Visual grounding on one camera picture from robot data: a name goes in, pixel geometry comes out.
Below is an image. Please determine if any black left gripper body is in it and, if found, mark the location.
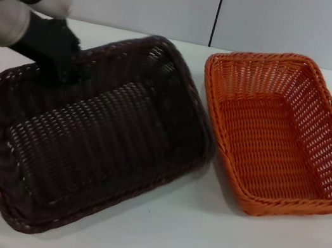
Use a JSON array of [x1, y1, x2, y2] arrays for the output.
[[2, 8, 87, 85]]

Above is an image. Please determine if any orange wicker basket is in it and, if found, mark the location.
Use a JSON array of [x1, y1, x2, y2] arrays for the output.
[[180, 37, 332, 230]]

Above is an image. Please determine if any dark brown wicker basket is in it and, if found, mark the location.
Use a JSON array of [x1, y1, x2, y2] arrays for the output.
[[0, 7, 234, 248]]

